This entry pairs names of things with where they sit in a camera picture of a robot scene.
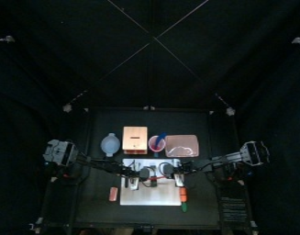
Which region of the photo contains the pink square plate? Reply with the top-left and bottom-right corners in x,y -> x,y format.
163,134 -> 201,159

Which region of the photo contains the blue utensil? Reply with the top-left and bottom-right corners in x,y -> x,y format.
155,131 -> 168,147

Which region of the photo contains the thin white cord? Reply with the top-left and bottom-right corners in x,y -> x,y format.
68,0 -> 209,107
107,0 -> 235,112

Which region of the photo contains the orange toy carrot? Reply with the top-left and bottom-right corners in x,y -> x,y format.
179,186 -> 188,213

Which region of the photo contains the printed paper label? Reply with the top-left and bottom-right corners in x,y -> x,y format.
219,196 -> 248,224

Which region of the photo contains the pink cup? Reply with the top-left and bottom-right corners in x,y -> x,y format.
147,135 -> 167,153

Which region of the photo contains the light blue bowl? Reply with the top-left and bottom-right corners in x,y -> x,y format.
99,132 -> 121,158

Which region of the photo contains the pink toy salmon block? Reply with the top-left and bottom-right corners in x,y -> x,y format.
108,186 -> 119,203

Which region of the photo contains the white cutting board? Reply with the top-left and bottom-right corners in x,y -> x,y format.
119,158 -> 183,207

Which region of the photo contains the wooden box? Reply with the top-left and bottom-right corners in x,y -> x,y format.
121,126 -> 149,155

